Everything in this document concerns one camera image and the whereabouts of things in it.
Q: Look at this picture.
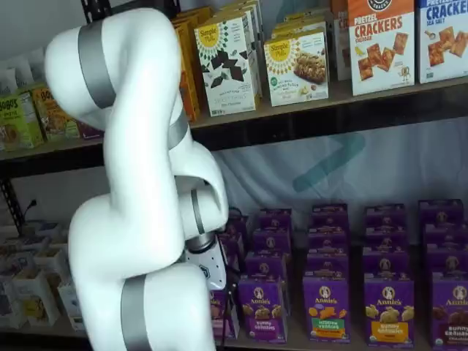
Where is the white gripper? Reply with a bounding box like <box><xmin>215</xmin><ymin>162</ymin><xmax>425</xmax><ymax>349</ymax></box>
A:
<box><xmin>186</xmin><ymin>235</ymin><xmax>243</xmax><ymax>345</ymax></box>

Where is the purple Annie's box pink patch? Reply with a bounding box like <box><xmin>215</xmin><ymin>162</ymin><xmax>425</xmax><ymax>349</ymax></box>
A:
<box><xmin>209</xmin><ymin>288</ymin><xmax>241</xmax><ymax>347</ymax></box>

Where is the purple Annie's snack box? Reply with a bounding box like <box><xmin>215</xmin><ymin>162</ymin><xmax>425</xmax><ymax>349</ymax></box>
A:
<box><xmin>252</xmin><ymin>227</ymin><xmax>293</xmax><ymax>255</ymax></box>
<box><xmin>311</xmin><ymin>203</ymin><xmax>349</xmax><ymax>230</ymax></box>
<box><xmin>364</xmin><ymin>203</ymin><xmax>407</xmax><ymax>230</ymax></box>
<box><xmin>305</xmin><ymin>252</ymin><xmax>351</xmax><ymax>279</ymax></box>
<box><xmin>425</xmin><ymin>249</ymin><xmax>468</xmax><ymax>275</ymax></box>
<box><xmin>418</xmin><ymin>198</ymin><xmax>464</xmax><ymax>226</ymax></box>
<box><xmin>307</xmin><ymin>225</ymin><xmax>349</xmax><ymax>255</ymax></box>
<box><xmin>423</xmin><ymin>222</ymin><xmax>466</xmax><ymax>253</ymax></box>
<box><xmin>244</xmin><ymin>251</ymin><xmax>289</xmax><ymax>281</ymax></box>
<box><xmin>218</xmin><ymin>231</ymin><xmax>246</xmax><ymax>273</ymax></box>
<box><xmin>363</xmin><ymin>225</ymin><xmax>407</xmax><ymax>252</ymax></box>
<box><xmin>258</xmin><ymin>208</ymin><xmax>293</xmax><ymax>230</ymax></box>
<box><xmin>362</xmin><ymin>247</ymin><xmax>410</xmax><ymax>282</ymax></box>
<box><xmin>227</xmin><ymin>214</ymin><xmax>254</xmax><ymax>241</ymax></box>

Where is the purple Annie's box green patch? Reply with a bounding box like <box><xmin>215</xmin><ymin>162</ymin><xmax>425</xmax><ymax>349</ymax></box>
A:
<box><xmin>302</xmin><ymin>275</ymin><xmax>354</xmax><ymax>345</ymax></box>

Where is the purple Annie's box orange patch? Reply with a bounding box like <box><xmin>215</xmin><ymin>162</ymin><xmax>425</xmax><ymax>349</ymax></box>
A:
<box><xmin>363</xmin><ymin>279</ymin><xmax>417</xmax><ymax>347</ymax></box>

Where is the white box dark emblem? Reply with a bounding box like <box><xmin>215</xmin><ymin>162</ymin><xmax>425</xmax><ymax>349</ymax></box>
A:
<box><xmin>57</xmin><ymin>281</ymin><xmax>84</xmax><ymax>331</ymax></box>

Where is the white box yellow picture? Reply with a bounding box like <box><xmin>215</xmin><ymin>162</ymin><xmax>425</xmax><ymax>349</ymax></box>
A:
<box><xmin>12</xmin><ymin>268</ymin><xmax>61</xmax><ymax>327</ymax></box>

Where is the black metal shelf rack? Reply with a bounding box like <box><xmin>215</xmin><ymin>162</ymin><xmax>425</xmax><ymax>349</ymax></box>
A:
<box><xmin>80</xmin><ymin>0</ymin><xmax>468</xmax><ymax>153</ymax></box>

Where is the wooden shelf board under crackers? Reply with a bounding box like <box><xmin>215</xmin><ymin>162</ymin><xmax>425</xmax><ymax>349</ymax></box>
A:
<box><xmin>189</xmin><ymin>74</ymin><xmax>468</xmax><ymax>129</ymax></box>

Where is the purple Annie's box brown patch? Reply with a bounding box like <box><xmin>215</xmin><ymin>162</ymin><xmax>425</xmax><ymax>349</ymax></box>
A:
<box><xmin>430</xmin><ymin>271</ymin><xmax>468</xmax><ymax>351</ymax></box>

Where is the yellow Revival snack box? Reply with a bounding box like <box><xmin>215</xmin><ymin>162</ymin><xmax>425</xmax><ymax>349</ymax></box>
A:
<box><xmin>170</xmin><ymin>4</ymin><xmax>216</xmax><ymax>27</ymax></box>
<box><xmin>173</xmin><ymin>23</ymin><xmax>202</xmax><ymax>124</ymax></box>

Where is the wooden shelf board under Bobo's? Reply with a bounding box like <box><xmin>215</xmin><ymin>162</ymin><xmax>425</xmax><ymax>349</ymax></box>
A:
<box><xmin>0</xmin><ymin>136</ymin><xmax>106</xmax><ymax>162</ymax></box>

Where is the Simple Mills chocolate thins box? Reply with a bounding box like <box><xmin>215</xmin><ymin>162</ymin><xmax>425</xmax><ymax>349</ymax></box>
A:
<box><xmin>193</xmin><ymin>15</ymin><xmax>257</xmax><ymax>118</ymax></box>
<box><xmin>214</xmin><ymin>0</ymin><xmax>265</xmax><ymax>104</ymax></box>

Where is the black neighbour shelf rack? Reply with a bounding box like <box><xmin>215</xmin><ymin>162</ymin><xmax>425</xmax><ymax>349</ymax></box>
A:
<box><xmin>0</xmin><ymin>140</ymin><xmax>107</xmax><ymax>239</ymax></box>

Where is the Simple Mills bar box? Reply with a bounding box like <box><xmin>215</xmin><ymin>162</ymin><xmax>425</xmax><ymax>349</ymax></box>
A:
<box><xmin>263</xmin><ymin>30</ymin><xmax>331</xmax><ymax>107</ymax></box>
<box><xmin>270</xmin><ymin>10</ymin><xmax>329</xmax><ymax>38</ymax></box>

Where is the yellow Bobo's box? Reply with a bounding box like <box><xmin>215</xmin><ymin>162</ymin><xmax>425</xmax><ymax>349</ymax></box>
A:
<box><xmin>31</xmin><ymin>85</ymin><xmax>80</xmax><ymax>143</ymax></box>

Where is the orange pretzel crackers cheddar box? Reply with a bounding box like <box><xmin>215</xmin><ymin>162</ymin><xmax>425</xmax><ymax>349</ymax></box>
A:
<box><xmin>347</xmin><ymin>0</ymin><xmax>417</xmax><ymax>97</ymax></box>
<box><xmin>330</xmin><ymin>0</ymin><xmax>353</xmax><ymax>82</ymax></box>

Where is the green Bobo's box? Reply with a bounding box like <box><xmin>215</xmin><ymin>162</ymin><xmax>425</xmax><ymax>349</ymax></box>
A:
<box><xmin>0</xmin><ymin>89</ymin><xmax>45</xmax><ymax>152</ymax></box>

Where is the blue pretzel crackers sea salt box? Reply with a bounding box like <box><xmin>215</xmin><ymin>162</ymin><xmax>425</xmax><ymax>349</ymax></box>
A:
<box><xmin>418</xmin><ymin>0</ymin><xmax>468</xmax><ymax>85</ymax></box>

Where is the white banner teal logo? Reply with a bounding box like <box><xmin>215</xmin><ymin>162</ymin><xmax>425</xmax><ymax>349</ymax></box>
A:
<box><xmin>210</xmin><ymin>119</ymin><xmax>468</xmax><ymax>250</ymax></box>

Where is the white paper bag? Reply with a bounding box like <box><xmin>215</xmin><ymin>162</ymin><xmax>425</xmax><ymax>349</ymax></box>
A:
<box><xmin>10</xmin><ymin>58</ymin><xmax>34</xmax><ymax>89</ymax></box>
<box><xmin>28</xmin><ymin>47</ymin><xmax>48</xmax><ymax>82</ymax></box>
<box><xmin>0</xmin><ymin>68</ymin><xmax>18</xmax><ymax>95</ymax></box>

